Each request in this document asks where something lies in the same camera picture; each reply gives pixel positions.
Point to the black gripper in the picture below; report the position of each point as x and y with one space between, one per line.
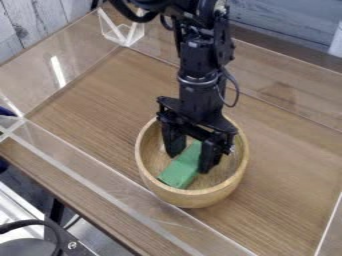
194 115

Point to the green rectangular block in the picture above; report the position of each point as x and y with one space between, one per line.
181 171

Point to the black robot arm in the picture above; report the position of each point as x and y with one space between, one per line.
201 25

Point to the brown wooden bowl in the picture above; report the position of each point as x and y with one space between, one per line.
212 187

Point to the blue object at edge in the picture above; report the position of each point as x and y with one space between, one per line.
6 112

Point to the clear acrylic tray wall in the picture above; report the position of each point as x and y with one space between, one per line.
82 90

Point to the black metal bracket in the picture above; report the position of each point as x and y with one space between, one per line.
73 247

